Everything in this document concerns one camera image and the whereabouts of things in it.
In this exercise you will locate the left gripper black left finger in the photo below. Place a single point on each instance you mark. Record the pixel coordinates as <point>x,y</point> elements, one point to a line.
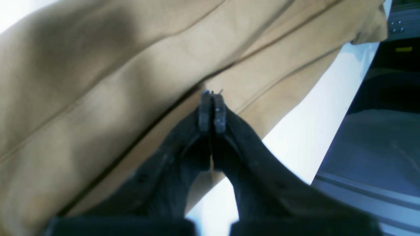
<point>153,199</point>

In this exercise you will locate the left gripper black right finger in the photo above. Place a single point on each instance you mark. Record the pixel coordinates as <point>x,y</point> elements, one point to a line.
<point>271,200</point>

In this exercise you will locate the brown t-shirt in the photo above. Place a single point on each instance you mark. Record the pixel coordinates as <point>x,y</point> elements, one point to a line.
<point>91,84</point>

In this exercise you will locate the aluminium extrusion rail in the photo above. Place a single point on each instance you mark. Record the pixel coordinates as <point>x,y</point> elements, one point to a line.
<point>373,160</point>

